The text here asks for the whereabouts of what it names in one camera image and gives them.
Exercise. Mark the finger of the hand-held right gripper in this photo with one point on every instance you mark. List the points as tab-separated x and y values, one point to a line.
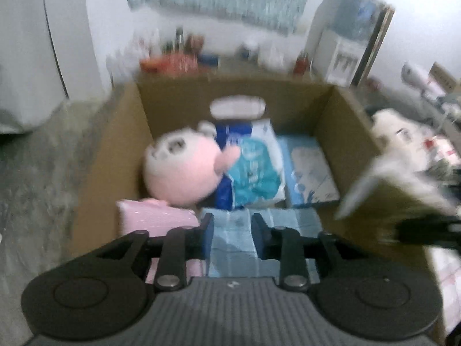
428	232

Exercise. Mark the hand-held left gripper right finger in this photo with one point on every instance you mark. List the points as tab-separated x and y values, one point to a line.
259	234

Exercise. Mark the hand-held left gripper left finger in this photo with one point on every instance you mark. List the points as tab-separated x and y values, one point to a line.
207	234

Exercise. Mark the light blue checked tissue pack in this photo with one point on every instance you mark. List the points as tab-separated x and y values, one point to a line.
234	238

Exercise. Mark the pink plush toy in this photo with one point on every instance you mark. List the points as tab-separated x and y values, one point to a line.
183	173

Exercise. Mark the white plastic packet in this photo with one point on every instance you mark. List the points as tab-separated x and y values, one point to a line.
389	178

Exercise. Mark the cardboard box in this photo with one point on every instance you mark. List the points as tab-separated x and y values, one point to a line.
295	108

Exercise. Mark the pink tissue pack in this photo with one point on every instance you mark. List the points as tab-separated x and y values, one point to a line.
155	216

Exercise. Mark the teal wet wipes pack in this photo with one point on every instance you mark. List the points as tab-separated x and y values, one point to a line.
255	176

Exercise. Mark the pink and white packet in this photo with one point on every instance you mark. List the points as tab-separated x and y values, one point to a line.
446	288

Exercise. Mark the black and white plush toy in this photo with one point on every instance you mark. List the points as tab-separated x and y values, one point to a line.
396	133

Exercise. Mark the blue and white tissue pack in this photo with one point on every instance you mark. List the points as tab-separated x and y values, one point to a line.
234	131

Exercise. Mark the white hair dryer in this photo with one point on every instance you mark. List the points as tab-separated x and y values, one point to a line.
421	79

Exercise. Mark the blue box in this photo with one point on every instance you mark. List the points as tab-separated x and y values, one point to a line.
209	61

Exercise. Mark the orange snack bag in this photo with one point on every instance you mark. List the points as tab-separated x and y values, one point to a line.
169	64

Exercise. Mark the red bottle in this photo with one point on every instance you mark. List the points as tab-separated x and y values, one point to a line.
302	64

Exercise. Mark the white plastic bag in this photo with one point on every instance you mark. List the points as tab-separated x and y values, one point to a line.
122	59
273	56

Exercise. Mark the green bottles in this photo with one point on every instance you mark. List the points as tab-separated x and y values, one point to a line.
174	41

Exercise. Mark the brown framed board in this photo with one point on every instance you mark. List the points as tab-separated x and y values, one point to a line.
378	43

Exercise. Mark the white water dispenser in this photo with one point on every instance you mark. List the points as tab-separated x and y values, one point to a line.
342	43

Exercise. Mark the white cloth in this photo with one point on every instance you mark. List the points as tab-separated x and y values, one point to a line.
28	61

